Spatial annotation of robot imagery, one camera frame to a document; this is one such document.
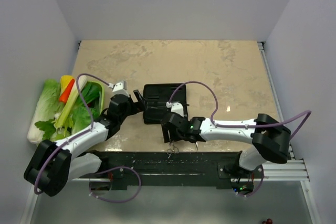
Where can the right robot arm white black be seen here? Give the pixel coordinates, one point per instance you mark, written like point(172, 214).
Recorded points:
point(269, 140)

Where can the yellow pepper toy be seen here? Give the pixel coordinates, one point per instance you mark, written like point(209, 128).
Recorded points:
point(64, 81)

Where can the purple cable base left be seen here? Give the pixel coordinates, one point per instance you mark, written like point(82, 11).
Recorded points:
point(118, 190)

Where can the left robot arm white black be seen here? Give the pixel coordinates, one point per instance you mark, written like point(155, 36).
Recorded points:
point(53, 164)

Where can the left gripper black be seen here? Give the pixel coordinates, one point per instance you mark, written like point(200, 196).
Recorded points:
point(136, 107)

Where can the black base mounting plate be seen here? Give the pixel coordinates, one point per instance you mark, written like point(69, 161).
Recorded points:
point(185, 169)

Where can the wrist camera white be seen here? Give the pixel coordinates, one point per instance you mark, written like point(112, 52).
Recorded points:
point(119, 88)
point(175, 107)

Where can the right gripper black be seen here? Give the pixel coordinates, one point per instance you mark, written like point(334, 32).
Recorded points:
point(166, 135)

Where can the white green leek toy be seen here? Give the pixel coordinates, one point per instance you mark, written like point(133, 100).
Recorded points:
point(63, 117)

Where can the orange carrot toy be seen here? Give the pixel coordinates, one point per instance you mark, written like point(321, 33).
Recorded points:
point(65, 95)

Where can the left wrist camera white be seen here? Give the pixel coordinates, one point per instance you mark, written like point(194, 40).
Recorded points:
point(119, 88)

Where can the parsley leaf toy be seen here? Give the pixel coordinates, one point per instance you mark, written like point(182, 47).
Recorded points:
point(47, 129)

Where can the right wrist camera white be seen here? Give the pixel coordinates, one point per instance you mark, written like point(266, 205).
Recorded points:
point(175, 107)

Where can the napa cabbage toy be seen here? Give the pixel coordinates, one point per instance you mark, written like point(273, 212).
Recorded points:
point(47, 106)

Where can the black zip tool case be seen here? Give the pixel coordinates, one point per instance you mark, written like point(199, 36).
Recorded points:
point(156, 97)

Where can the dark green bok choy toy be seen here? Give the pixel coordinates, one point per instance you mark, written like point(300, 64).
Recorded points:
point(93, 95)

